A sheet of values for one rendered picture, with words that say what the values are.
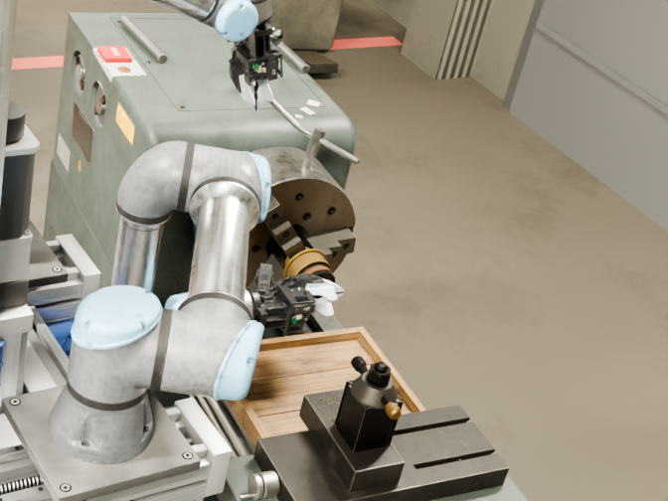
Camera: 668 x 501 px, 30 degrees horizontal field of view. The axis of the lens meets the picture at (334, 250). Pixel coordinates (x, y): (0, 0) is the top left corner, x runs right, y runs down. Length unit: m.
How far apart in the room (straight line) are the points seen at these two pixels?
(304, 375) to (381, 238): 2.30
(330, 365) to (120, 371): 0.89
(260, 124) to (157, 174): 0.57
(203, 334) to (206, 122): 0.89
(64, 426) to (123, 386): 0.12
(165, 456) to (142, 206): 0.46
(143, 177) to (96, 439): 0.49
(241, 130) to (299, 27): 3.51
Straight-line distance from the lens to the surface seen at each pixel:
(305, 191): 2.48
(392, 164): 5.33
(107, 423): 1.80
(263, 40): 2.34
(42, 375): 2.12
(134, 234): 2.15
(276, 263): 2.52
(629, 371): 4.51
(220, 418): 2.53
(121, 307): 1.74
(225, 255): 1.90
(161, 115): 2.55
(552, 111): 5.92
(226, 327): 1.75
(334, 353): 2.60
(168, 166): 2.06
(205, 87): 2.70
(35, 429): 1.88
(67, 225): 3.05
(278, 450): 2.20
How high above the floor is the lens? 2.41
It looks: 31 degrees down
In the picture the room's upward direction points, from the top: 14 degrees clockwise
